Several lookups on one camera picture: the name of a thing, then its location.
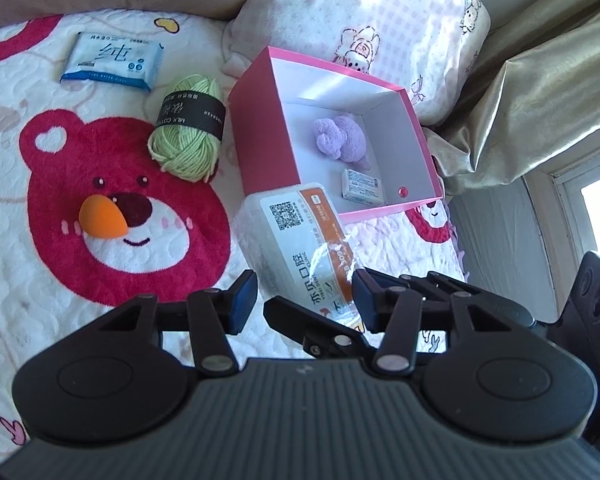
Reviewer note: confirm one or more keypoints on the purple plush toy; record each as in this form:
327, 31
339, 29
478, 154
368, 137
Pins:
340, 140

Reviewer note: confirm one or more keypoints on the pink cardboard box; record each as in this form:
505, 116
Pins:
265, 125

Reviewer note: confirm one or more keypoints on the white window frame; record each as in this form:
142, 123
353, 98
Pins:
560, 185

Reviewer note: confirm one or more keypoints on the green yarn ball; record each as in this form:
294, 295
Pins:
185, 155

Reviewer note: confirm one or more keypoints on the gold satin curtain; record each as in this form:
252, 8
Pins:
530, 110

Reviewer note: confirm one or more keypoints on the pink white printed pillow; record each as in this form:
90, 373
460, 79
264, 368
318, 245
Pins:
380, 10

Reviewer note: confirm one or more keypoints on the blue white wet wipes pack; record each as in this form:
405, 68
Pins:
110, 60

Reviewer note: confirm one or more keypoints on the small pale packet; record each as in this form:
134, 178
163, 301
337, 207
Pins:
362, 187

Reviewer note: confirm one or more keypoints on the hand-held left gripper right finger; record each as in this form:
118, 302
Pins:
367, 300

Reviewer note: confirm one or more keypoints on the printed bear blanket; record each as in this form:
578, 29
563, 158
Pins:
40, 270

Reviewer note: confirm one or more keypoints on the orange makeup sponge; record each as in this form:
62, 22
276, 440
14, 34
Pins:
100, 217

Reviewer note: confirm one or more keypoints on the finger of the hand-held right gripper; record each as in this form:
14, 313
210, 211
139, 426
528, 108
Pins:
300, 322
440, 285

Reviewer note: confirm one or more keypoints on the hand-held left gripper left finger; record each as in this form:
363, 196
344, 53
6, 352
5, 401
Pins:
242, 305

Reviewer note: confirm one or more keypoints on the white tissue pack orange label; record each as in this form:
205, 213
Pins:
290, 240

